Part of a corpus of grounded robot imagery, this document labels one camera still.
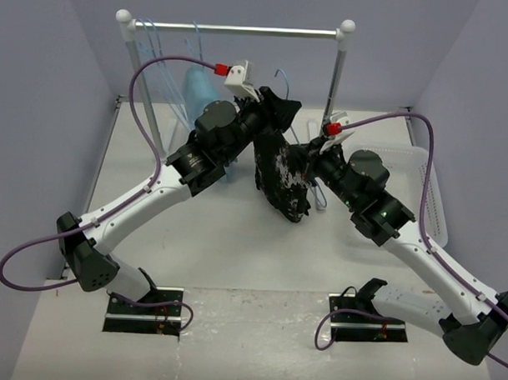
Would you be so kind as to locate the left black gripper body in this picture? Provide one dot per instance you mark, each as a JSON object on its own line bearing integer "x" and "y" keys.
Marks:
{"x": 256, "y": 117}

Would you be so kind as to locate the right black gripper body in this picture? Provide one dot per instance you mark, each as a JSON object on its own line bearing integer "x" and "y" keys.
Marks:
{"x": 327, "y": 165}

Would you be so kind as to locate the blue wire trouser hanger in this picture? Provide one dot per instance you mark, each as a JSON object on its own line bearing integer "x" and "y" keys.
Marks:
{"x": 320, "y": 200}

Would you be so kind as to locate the black white patterned trousers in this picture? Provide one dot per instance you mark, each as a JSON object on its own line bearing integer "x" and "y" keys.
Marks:
{"x": 278, "y": 166}

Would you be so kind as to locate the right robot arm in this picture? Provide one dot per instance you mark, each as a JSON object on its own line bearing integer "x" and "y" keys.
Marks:
{"x": 469, "y": 316}

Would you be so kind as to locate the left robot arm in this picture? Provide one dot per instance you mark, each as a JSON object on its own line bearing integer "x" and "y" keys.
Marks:
{"x": 221, "y": 133}

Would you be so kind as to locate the light blue folded trousers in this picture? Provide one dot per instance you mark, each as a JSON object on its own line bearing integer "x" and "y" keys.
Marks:
{"x": 198, "y": 93}

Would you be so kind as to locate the clear plastic basket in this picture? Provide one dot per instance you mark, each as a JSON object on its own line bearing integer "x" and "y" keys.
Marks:
{"x": 407, "y": 165}

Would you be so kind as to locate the white metal clothes rack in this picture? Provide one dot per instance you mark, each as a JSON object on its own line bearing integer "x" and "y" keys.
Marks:
{"x": 128, "y": 26}

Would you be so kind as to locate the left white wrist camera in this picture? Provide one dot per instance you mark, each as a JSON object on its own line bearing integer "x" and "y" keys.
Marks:
{"x": 239, "y": 83}

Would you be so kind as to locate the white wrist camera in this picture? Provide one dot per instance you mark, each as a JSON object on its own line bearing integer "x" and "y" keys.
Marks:
{"x": 239, "y": 83}
{"x": 333, "y": 134}

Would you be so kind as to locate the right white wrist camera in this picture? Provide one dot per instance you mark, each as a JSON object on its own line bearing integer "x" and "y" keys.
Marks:
{"x": 333, "y": 134}

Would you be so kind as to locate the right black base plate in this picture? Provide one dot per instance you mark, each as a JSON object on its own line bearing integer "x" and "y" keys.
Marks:
{"x": 352, "y": 327}

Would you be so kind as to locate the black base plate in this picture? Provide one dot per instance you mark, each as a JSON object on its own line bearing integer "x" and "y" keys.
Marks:
{"x": 121, "y": 317}
{"x": 352, "y": 327}

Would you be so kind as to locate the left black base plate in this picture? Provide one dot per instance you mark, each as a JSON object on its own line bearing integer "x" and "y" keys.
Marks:
{"x": 121, "y": 317}

